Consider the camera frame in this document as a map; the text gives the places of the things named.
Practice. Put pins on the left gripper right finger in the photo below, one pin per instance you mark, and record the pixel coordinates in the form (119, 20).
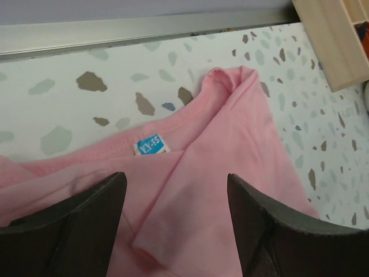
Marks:
(273, 239)

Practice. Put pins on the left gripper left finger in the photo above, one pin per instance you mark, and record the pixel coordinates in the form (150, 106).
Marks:
(74, 237)

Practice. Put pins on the pink t shirt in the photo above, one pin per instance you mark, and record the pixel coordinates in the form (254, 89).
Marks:
(175, 219)

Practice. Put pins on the wooden compartment box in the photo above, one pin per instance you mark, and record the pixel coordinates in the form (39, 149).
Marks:
(331, 27)

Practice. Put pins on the red black rolled cloth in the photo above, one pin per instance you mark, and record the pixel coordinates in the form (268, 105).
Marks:
(362, 32)

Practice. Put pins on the aluminium frame rail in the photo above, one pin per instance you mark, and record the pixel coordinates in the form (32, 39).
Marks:
(22, 41)

